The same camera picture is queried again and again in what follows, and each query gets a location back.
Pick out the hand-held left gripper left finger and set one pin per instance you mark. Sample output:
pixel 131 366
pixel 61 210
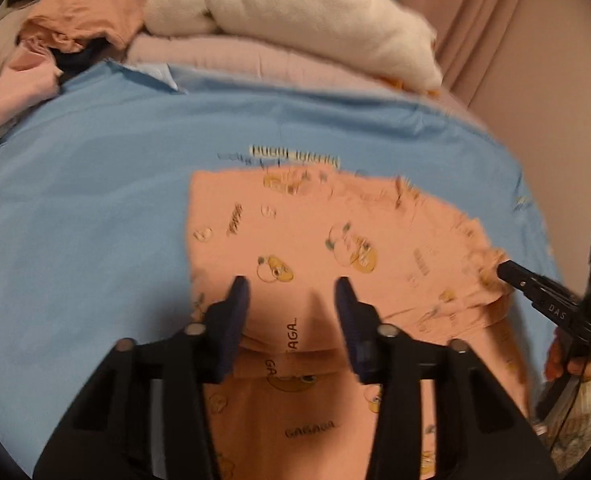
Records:
pixel 236 305

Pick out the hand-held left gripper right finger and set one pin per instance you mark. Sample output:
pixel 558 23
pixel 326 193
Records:
pixel 348 310

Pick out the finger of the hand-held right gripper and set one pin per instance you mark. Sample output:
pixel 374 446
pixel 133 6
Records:
pixel 530 285

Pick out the orange cartoon print garment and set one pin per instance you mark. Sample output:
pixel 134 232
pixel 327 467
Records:
pixel 355 260

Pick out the person's right hand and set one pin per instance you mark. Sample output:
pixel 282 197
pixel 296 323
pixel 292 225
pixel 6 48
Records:
pixel 560 360

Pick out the blue floral bed sheet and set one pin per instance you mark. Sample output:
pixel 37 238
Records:
pixel 100 210

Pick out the pink quilt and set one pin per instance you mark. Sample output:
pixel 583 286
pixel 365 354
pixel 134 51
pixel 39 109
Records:
pixel 255 57

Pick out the pink curtain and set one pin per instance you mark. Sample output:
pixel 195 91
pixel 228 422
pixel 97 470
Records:
pixel 470 20

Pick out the dark cloth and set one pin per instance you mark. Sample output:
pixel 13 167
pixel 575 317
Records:
pixel 78 57

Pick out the white plush toy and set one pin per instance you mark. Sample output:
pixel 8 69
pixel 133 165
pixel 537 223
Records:
pixel 295 5

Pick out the pink garment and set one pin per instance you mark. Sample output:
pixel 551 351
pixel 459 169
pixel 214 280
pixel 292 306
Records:
pixel 10 90

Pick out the orange crumpled cloth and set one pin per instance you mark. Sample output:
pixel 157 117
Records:
pixel 85 10

